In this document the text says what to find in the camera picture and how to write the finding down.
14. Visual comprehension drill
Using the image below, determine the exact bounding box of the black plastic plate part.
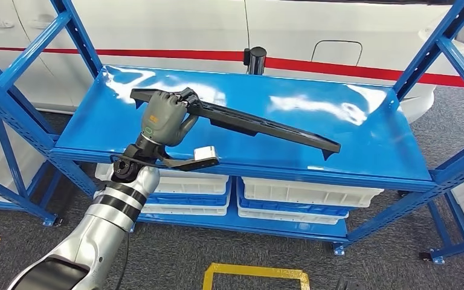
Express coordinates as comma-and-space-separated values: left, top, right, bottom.
129, 87, 341, 162

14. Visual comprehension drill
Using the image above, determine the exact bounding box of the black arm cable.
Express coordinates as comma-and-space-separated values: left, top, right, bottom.
114, 230, 131, 290

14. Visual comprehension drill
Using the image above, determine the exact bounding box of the blue metal shelf rack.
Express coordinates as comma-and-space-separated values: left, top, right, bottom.
417, 176, 464, 265
0, 108, 65, 228
0, 0, 464, 257

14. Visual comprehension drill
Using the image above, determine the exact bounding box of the blue plastic crate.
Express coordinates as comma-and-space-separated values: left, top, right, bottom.
146, 180, 231, 207
236, 180, 350, 218

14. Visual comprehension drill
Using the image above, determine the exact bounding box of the black stanchion post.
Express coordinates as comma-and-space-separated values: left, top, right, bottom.
243, 47, 268, 76

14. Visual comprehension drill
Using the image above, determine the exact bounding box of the white car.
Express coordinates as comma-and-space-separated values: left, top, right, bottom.
0, 0, 464, 125

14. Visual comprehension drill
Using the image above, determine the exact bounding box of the red barrier belt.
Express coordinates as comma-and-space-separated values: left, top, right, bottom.
0, 46, 245, 63
265, 57, 464, 89

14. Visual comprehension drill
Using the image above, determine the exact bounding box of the black camera bracket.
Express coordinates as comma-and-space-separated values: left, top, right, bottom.
159, 153, 221, 172

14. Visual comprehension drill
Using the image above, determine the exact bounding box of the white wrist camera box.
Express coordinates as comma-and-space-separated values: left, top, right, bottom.
193, 146, 219, 161

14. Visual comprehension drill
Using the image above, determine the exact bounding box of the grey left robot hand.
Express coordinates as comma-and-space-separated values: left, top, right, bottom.
140, 88, 202, 148

